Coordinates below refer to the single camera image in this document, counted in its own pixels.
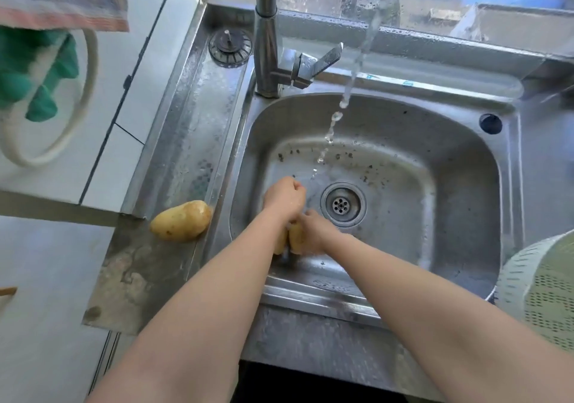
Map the person's right hand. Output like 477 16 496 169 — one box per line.
298 209 349 256

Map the person's left hand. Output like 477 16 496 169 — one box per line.
262 177 307 226

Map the wet yellow potato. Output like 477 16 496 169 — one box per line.
274 222 308 256

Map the person's left forearm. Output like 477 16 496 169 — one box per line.
85 205 293 403

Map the person's right forearm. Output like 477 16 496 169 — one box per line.
324 232 574 403

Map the round sink drain strainer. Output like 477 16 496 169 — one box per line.
320 181 367 228

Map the stainless steel sink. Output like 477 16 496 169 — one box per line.
82 0 574 403

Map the large yellow potato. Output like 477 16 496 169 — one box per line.
149 200 213 243

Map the chrome kitchen faucet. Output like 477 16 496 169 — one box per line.
254 0 345 99

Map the black sink stopper plug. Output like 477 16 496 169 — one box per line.
209 27 254 68

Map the pale green perforated colander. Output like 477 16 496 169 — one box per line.
491 230 574 355

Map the green rubber glove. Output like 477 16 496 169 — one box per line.
0 25 80 123

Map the white flexible hose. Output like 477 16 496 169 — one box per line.
0 28 99 168

